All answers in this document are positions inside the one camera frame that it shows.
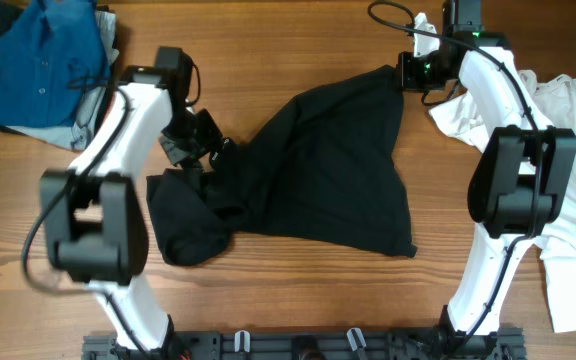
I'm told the black t-shirt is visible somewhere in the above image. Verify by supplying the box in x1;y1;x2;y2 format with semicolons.
147;65;417;267

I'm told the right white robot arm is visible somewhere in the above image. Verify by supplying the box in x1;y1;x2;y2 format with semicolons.
397;1;576;356

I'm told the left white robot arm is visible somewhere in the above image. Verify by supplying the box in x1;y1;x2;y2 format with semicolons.
22;46;223;359

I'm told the light grey folded garment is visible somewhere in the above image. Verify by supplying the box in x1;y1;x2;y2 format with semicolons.
9;10;119;151

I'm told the blue button shirt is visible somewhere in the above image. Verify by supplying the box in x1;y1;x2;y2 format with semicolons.
0;0;109;128

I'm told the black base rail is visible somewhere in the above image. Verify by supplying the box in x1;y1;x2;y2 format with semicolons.
81;327;527;360

